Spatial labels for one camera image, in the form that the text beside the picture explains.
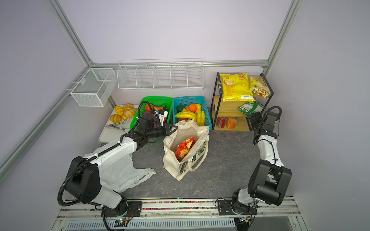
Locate red Lays chips bag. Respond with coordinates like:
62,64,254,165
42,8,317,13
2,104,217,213
175,137,196,162

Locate small yellow snack bag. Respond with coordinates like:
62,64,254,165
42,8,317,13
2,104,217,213
250,77,271,99

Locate long white wire basket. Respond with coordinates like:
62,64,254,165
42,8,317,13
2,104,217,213
117,59,205,90

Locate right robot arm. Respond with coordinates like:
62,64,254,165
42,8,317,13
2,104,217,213
231,106,292,215

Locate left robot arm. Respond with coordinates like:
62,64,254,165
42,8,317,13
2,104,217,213
57,110,178,214

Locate yellow banana bunch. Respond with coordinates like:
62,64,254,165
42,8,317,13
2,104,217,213
175,111,197,121

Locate orange Fanta can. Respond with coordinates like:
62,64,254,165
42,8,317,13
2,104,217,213
225,117,238,130

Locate green Fox's candy bag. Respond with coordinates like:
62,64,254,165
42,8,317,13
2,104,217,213
238,102,264,116

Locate small white mesh basket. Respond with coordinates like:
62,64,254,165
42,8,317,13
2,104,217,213
70,67,117,107

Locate metal tongs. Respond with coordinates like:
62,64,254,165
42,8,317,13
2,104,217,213
105,119,132,132

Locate green plastic basket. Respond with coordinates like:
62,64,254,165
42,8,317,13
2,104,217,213
130,96,173,129

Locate croissant bread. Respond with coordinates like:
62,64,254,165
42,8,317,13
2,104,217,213
109,114,122,123

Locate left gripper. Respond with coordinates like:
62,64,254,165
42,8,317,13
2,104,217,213
147,123,178,139

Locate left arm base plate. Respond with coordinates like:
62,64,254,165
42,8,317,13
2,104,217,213
102,201,143,218

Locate white plastic grocery bag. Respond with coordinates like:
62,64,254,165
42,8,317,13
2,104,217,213
91,151,156,193

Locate canvas tote bag floral print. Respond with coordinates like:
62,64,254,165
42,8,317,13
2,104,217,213
163,120,210,181

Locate red cola can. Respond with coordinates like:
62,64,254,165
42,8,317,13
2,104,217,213
216,116,227,129

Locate white bread tray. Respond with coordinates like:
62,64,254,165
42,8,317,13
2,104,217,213
98,108,133,143

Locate black wooden shelf rack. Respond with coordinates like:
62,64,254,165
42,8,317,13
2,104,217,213
210,72,274,131

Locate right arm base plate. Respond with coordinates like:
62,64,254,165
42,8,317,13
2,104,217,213
214,198,257,216

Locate large yellow chips bag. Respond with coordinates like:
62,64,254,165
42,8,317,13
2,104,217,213
220,73,255,102

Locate teal plastic basket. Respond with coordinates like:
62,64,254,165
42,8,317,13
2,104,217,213
172,96,213,130

